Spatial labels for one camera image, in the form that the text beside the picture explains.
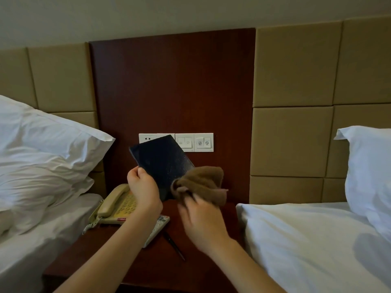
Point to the person's left hand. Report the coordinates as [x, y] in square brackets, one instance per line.
[145, 192]

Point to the person's right hand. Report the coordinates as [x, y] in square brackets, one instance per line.
[204, 225]

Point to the dark blue scribbled pouch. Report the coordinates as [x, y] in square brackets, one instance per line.
[165, 164]

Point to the black pen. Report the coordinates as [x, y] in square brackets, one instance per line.
[174, 245]

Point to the white remote control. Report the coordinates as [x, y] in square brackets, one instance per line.
[155, 230]

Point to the brown cleaning cloth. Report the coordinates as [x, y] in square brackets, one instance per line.
[204, 183]

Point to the person's left forearm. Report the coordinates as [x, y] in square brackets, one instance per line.
[107, 259]

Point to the person's right forearm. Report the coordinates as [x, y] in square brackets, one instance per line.
[247, 268]

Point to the dark wooden nightstand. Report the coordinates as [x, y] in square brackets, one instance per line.
[152, 265]

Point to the white bed cover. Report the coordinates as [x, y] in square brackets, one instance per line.
[305, 250]

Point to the crumpled white pillow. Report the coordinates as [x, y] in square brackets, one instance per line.
[30, 198]

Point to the smooth white pillow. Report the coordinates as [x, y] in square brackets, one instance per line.
[45, 131]

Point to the white bed sheet mattress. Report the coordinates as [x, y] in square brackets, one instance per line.
[36, 250]

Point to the beige padded headboard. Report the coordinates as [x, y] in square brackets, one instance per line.
[299, 103]

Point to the white socket and switch panel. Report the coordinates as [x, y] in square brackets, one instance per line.
[146, 138]

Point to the white four-button switch panel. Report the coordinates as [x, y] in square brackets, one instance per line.
[195, 142]

